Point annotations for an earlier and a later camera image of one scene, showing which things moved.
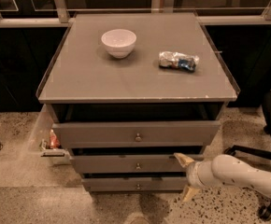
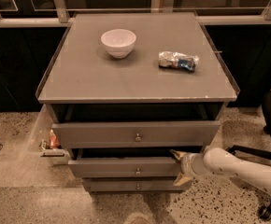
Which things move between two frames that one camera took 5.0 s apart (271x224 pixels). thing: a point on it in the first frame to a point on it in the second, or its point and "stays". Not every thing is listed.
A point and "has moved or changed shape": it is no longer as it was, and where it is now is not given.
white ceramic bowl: x=119 y=42 stays
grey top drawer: x=136 y=134 stays
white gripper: x=192 y=174 to x=187 y=165
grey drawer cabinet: x=135 y=97 stays
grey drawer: x=150 y=163 has moved or changed shape
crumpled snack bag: x=175 y=60 stays
